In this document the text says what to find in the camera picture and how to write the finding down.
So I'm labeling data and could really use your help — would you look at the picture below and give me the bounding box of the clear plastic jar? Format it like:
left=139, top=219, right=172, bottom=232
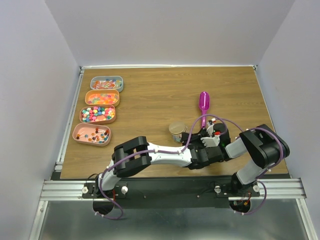
left=171, top=126, right=188, bottom=143

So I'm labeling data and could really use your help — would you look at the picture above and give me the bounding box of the magenta plastic scoop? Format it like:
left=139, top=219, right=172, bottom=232
left=198, top=91, right=210, bottom=115

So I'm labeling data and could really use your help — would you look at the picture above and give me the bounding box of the pink tray of lollipops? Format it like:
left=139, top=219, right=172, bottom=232
left=72, top=123, right=112, bottom=147

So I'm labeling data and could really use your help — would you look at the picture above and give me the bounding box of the pink tray of candies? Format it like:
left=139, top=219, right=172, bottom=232
left=79, top=104, right=116, bottom=125

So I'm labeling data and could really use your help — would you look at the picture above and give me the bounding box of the white jar lid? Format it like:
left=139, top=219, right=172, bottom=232
left=168, top=121, right=187, bottom=135

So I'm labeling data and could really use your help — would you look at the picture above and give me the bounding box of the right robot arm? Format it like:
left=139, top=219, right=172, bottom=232
left=196, top=123, right=290, bottom=196

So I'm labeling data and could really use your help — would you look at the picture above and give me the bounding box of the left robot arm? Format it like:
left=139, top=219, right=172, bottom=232
left=93, top=133, right=226, bottom=198

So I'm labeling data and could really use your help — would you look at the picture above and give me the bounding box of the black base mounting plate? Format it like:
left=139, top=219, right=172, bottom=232
left=82, top=176, right=261, bottom=210

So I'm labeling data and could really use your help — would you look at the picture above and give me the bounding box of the orange tray of gummies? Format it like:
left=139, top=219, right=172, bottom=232
left=84, top=89, right=120, bottom=107

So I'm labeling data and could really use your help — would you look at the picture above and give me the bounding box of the grey tray of candy sticks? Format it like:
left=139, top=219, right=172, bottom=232
left=90, top=76, right=124, bottom=92

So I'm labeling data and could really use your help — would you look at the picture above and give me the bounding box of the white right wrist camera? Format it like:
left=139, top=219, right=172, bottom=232
left=206, top=118, right=217, bottom=133

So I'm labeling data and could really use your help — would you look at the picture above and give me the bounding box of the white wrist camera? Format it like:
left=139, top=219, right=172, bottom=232
left=200, top=135, right=220, bottom=148
left=206, top=118, right=217, bottom=133

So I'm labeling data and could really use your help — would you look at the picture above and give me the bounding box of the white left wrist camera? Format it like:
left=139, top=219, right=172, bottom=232
left=200, top=135, right=220, bottom=148

